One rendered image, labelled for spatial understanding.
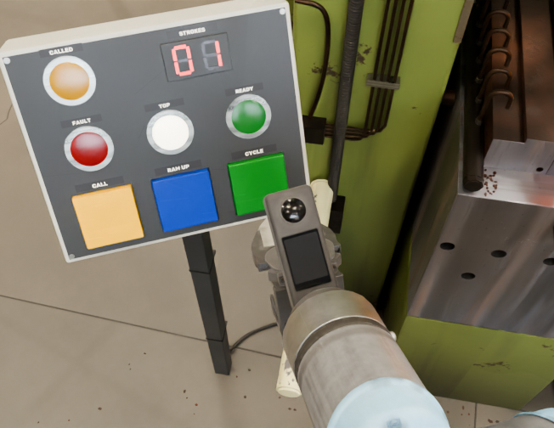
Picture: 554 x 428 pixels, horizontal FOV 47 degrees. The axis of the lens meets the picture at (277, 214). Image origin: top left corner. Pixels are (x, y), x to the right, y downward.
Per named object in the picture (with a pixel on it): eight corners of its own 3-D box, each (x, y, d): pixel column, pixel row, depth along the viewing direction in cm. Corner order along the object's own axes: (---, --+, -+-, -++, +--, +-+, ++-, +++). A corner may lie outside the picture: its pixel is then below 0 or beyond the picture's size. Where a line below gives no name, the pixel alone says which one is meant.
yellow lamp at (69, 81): (88, 106, 74) (79, 79, 70) (51, 101, 74) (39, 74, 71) (98, 87, 76) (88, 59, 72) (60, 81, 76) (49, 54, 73)
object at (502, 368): (519, 411, 168) (593, 346, 129) (376, 386, 172) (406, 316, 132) (513, 233, 198) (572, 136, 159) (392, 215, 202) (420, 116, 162)
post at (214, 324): (228, 375, 173) (176, 103, 83) (214, 373, 174) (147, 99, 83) (232, 362, 175) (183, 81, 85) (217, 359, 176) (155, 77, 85)
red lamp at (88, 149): (107, 171, 78) (98, 149, 74) (71, 166, 78) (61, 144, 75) (115, 152, 80) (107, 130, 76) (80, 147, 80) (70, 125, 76)
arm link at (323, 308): (286, 331, 51) (398, 302, 53) (274, 298, 56) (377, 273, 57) (299, 412, 55) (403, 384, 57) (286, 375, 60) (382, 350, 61)
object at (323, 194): (303, 401, 110) (304, 391, 106) (273, 395, 111) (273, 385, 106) (335, 195, 134) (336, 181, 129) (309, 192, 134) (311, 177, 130)
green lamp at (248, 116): (264, 139, 81) (263, 116, 77) (228, 134, 81) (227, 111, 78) (268, 121, 82) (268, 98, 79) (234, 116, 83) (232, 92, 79)
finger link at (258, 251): (246, 244, 71) (262, 285, 64) (244, 233, 71) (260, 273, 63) (286, 234, 72) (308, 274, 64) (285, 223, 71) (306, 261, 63)
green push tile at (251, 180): (291, 205, 86) (284, 154, 82) (237, 216, 85) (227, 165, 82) (287, 199, 87) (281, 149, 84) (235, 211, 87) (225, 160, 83)
